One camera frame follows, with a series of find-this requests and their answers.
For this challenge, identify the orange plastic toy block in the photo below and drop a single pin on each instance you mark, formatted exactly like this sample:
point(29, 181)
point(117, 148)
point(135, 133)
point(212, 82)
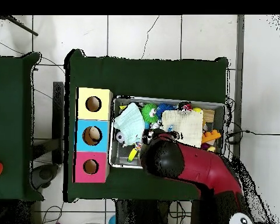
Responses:
point(211, 135)

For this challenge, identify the dark green table cloth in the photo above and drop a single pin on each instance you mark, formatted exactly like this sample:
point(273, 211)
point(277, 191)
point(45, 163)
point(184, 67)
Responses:
point(9, 116)
point(142, 77)

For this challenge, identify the wooden box with three holes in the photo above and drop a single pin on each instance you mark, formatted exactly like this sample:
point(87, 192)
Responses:
point(84, 114)

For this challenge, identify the cream waffle cloth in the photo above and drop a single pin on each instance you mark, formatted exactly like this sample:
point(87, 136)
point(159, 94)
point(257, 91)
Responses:
point(189, 126)

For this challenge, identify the yellow ball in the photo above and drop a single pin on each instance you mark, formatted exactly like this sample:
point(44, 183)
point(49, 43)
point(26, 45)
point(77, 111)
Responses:
point(197, 110)

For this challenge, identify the light blue round object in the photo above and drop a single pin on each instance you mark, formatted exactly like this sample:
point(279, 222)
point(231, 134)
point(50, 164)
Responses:
point(112, 221)

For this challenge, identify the dark thin rod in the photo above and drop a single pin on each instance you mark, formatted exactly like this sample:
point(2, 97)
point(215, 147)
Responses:
point(21, 26)

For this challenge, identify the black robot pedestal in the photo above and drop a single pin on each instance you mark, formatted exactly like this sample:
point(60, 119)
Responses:
point(142, 214)

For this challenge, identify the mint green waffle cloth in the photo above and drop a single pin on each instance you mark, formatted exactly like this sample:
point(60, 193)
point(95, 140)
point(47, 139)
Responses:
point(130, 123)

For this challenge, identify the green spiky ball with eyes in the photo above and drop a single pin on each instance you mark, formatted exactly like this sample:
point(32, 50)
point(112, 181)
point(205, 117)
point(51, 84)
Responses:
point(147, 112)

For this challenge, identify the crushed black red can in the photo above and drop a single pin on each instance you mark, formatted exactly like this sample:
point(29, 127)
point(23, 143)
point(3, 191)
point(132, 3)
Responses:
point(185, 107)

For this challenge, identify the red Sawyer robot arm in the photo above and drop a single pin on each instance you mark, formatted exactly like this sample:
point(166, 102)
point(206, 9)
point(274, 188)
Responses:
point(200, 163)

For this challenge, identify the shallow clear mesh bin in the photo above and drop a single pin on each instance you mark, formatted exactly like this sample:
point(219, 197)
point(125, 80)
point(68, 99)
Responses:
point(122, 159)

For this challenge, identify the blue spiky rubber ball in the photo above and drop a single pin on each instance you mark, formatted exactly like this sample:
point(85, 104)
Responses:
point(163, 107)

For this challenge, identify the small soccer ball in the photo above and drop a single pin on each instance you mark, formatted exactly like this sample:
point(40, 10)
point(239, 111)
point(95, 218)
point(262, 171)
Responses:
point(120, 137)

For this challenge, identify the grey rounded object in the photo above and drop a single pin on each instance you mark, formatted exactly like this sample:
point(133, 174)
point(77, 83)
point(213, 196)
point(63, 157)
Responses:
point(45, 173)

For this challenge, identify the black upright panel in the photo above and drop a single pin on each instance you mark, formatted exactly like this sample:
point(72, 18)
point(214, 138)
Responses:
point(58, 116)

